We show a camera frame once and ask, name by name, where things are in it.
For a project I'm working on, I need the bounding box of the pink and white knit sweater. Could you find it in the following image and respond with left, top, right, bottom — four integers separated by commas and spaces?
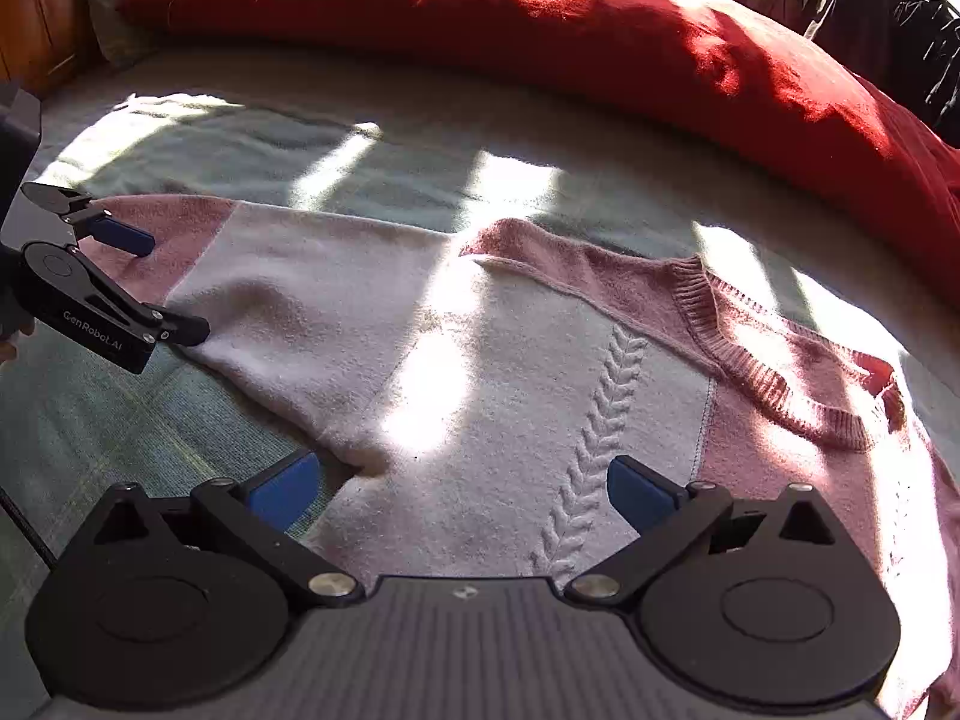
85, 195, 958, 718

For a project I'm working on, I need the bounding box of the black jacket on rack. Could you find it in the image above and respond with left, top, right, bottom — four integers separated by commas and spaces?
797, 0, 958, 146

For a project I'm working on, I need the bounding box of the red duvet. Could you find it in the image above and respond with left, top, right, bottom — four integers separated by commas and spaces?
119, 0, 958, 302

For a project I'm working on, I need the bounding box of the wooden headboard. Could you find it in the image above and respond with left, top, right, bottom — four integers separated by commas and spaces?
2, 0, 103, 99

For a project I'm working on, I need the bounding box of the green plaid bed blanket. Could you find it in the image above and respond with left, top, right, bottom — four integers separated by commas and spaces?
0, 44, 960, 720

